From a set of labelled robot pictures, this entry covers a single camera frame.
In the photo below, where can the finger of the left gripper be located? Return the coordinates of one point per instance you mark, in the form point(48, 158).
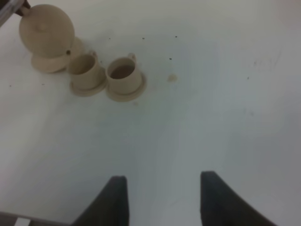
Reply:
point(24, 4)

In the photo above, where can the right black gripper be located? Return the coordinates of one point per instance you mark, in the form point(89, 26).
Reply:
point(9, 219)

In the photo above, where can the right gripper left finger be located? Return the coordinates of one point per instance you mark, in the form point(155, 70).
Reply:
point(109, 208)

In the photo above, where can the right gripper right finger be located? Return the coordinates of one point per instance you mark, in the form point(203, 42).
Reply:
point(221, 206)

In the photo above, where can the beige teapot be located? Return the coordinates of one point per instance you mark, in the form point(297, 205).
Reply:
point(46, 30)

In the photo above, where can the beige teapot saucer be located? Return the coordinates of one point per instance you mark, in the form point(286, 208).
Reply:
point(53, 65)

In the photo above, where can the left beige teacup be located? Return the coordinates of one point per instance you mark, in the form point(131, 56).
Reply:
point(86, 72)

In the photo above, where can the beige teacup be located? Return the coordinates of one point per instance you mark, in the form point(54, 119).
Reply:
point(86, 72)
point(123, 75)

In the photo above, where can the left teacup saucer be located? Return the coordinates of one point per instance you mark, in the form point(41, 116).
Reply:
point(84, 91)

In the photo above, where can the teacup saucer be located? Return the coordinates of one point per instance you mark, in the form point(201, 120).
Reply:
point(127, 97)
point(84, 91)

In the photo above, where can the right teacup saucer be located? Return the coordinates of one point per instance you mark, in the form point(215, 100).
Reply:
point(127, 97)

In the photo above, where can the right beige teacup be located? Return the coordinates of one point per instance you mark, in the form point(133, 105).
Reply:
point(123, 75)

